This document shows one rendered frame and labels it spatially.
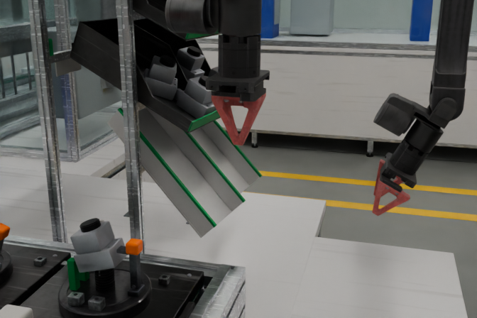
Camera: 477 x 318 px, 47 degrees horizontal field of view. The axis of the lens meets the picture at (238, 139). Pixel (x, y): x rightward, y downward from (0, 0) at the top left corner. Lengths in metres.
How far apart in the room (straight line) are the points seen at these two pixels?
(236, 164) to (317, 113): 3.44
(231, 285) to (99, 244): 0.24
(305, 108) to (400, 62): 0.85
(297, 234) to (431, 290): 0.34
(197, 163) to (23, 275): 0.39
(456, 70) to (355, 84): 3.52
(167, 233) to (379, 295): 0.51
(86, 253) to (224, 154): 0.51
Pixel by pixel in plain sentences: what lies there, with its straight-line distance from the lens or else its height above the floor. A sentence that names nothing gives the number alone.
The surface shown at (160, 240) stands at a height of 0.86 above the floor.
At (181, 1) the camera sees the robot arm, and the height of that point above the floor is 1.42.
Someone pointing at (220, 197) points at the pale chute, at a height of 1.02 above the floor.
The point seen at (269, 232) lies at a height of 0.86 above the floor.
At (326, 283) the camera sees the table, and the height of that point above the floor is 0.86.
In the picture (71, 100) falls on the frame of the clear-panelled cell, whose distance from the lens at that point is 1.84.
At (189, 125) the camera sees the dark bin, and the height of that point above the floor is 1.20.
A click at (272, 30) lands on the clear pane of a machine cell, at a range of 4.65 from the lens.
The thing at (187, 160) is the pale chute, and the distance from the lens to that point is 1.13.
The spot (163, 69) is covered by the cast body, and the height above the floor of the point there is 1.29.
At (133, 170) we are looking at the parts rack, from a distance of 1.02.
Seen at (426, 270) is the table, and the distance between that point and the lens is 1.25.
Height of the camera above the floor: 1.45
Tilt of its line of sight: 16 degrees down
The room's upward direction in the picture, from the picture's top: straight up
